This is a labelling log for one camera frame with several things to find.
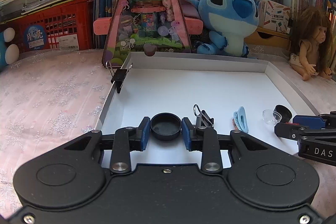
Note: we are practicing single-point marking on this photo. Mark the Doraemon plush toy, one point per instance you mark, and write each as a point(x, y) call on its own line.
point(9, 52)

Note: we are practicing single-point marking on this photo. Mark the black binder clip on tray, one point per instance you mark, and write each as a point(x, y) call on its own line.
point(118, 76)

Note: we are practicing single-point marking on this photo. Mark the black round cap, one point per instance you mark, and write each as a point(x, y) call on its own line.
point(165, 126)
point(285, 113)

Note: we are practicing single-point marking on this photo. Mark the pink snowflake tablecloth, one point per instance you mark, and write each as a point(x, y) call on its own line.
point(52, 97)

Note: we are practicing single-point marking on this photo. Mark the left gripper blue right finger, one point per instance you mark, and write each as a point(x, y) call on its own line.
point(205, 140)

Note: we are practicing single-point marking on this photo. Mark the wooden drawer box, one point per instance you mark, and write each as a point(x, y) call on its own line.
point(265, 37)

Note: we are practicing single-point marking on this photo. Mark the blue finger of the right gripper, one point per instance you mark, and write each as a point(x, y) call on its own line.
point(312, 122)

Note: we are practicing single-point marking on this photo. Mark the red plastic crate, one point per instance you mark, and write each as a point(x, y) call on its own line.
point(66, 26)

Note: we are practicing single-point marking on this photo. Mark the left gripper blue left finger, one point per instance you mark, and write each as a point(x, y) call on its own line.
point(123, 142)

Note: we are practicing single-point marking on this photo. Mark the Stitch blue plush toy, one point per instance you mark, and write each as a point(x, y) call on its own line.
point(229, 22)

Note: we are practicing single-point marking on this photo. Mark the clear plastic cap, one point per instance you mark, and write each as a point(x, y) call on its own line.
point(271, 117)

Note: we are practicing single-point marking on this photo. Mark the brown haired baby doll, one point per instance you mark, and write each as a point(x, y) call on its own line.
point(310, 44)

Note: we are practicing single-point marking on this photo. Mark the white colourful cardboard box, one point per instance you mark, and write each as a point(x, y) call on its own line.
point(273, 16)

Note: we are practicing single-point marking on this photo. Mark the black binder clip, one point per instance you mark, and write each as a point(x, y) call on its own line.
point(202, 118)
point(118, 76)

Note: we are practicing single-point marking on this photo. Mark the light blue hair clip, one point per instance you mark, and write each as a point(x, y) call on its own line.
point(240, 120)

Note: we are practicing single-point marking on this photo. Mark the pink triangular diorama house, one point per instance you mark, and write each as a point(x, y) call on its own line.
point(147, 26)

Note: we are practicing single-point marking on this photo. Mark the white cardboard box tray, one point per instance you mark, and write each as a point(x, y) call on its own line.
point(175, 82)

